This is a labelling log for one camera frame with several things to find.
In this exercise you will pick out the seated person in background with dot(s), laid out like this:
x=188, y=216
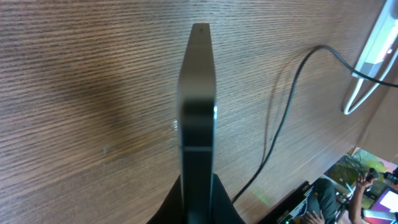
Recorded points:
x=322, y=202

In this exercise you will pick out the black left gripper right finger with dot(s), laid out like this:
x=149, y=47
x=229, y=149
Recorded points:
x=223, y=210

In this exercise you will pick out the blue screen smartphone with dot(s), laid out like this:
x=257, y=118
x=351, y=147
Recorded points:
x=196, y=125

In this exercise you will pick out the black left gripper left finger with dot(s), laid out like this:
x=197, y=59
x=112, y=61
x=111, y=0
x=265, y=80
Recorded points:
x=171, y=210

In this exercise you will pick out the white power strip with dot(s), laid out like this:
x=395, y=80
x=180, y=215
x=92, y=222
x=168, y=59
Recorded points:
x=380, y=41

